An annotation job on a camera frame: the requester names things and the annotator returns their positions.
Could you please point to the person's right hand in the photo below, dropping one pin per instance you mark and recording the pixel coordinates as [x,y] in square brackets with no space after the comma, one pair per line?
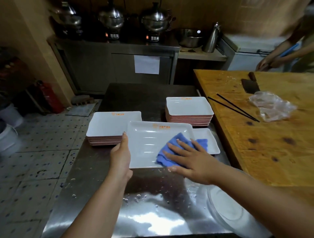
[201,169]

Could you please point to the person's left hand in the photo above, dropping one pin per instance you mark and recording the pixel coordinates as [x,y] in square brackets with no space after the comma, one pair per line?
[121,161]

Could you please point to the white rectangular plate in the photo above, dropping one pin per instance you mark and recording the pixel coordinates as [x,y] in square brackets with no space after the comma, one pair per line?
[211,142]
[142,147]

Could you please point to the blue cloth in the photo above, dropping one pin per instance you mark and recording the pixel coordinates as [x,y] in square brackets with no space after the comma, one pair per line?
[164,157]

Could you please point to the stack of white plates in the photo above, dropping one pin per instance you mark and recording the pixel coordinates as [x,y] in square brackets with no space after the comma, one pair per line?
[110,122]
[189,105]

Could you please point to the steel work table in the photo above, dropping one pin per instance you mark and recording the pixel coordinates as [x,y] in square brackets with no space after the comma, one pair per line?
[135,98]

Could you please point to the person's right forearm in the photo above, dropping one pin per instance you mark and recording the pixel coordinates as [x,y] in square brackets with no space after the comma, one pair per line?
[265,208]

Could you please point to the person's left forearm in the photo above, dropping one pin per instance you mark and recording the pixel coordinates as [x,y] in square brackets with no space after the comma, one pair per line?
[98,210]

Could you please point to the clear glass bowl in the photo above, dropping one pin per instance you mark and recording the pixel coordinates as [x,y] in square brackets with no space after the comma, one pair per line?
[228,210]

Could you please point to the loose light floor tile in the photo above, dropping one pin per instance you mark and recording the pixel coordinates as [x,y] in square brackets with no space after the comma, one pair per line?
[81,109]

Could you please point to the wooden table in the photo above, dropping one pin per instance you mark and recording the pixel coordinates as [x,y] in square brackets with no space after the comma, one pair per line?
[269,159]

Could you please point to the grey brick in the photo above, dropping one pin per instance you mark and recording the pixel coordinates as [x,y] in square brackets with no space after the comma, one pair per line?
[82,99]

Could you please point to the red fire extinguisher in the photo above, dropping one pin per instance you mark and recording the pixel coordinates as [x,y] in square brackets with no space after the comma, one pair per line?
[52,98]

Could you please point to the crumpled clear plastic bag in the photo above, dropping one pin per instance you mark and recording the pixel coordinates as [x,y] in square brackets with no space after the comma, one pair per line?
[272,105]

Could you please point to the stainless steel cabinet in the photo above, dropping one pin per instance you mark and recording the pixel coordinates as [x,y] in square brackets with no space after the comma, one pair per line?
[90,68]

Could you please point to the white paper sheet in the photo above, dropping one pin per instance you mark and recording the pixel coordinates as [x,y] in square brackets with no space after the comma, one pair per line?
[146,65]

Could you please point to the white chest freezer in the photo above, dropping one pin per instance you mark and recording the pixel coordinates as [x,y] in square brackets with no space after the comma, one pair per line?
[240,63]

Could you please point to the white plastic bucket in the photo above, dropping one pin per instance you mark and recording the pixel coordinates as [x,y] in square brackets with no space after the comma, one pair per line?
[12,115]
[9,142]

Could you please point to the beige side counter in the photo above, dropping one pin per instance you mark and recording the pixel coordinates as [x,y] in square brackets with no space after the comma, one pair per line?
[201,56]

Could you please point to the black induction cooker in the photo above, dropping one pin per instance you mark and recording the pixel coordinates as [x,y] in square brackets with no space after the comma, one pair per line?
[113,36]
[153,38]
[71,33]

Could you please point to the steel jug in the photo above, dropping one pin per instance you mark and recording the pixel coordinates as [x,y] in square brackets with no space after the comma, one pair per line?
[211,40]

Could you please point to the steel basin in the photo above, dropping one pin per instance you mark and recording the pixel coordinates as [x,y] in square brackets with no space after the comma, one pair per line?
[189,40]

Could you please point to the dark storage rack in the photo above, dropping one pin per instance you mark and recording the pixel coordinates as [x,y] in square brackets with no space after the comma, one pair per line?
[14,73]

